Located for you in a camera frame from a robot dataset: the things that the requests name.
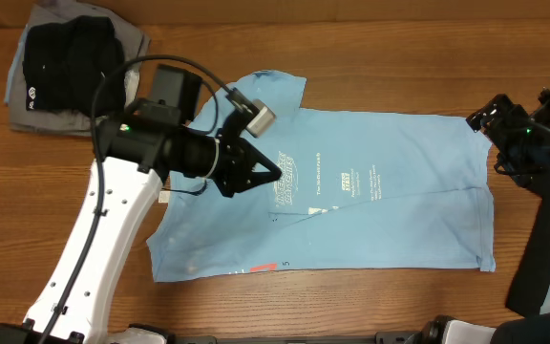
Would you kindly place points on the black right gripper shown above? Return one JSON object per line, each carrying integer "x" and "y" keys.
{"x": 487, "y": 119}

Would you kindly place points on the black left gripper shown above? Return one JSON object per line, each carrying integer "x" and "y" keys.
{"x": 240, "y": 173}

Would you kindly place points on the light blue printed t-shirt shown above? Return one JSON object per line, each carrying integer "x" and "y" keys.
{"x": 358, "y": 191}

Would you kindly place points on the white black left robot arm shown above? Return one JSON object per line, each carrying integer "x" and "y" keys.
{"x": 191, "y": 123}

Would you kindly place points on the black garment at right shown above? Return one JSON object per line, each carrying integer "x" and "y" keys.
{"x": 531, "y": 282}

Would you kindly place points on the grey folded garment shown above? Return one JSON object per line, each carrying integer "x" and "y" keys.
{"x": 135, "y": 43}

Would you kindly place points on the black folded garment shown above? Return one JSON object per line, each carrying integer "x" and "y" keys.
{"x": 64, "y": 63}

